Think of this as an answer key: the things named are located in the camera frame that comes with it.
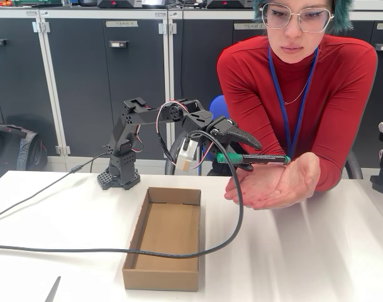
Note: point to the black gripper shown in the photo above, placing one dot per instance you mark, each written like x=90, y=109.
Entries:
x=227, y=129

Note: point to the green capped black marker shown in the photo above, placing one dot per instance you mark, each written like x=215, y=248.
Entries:
x=266, y=159

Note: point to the left forearm in red sleeve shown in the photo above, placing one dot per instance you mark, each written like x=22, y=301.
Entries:
x=332, y=170

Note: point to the right forearm in red sleeve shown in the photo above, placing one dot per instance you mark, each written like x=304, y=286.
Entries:
x=273, y=141

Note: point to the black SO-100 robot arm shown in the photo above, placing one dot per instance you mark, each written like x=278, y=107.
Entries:
x=125, y=135

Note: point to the person in red top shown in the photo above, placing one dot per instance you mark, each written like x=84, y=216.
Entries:
x=251, y=78

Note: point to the person's right hand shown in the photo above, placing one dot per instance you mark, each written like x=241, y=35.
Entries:
x=254, y=184

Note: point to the person's left hand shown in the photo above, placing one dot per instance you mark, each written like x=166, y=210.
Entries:
x=298, y=185

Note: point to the blue chair with black armrests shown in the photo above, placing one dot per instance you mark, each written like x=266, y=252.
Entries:
x=218, y=107

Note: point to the grey cabinet with dark doors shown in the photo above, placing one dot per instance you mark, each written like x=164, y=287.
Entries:
x=78, y=78
x=194, y=63

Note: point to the brown cardboard box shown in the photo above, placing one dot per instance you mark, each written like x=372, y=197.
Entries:
x=169, y=226

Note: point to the tape label team 5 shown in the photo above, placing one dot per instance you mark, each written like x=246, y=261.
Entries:
x=247, y=26

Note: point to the gold rimmed glasses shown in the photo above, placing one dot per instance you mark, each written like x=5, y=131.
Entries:
x=314, y=20

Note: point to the black machine with red logo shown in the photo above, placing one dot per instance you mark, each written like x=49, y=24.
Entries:
x=115, y=3
x=229, y=3

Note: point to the tape label team 4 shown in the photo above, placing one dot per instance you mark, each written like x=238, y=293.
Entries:
x=122, y=24

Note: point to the black grey backpack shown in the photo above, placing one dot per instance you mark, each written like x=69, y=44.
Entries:
x=18, y=148

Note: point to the white paper sheet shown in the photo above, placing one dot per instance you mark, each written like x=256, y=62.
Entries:
x=54, y=287

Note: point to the green crate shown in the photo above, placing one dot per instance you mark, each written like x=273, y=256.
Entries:
x=31, y=2

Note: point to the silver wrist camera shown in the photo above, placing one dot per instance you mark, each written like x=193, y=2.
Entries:
x=185, y=157

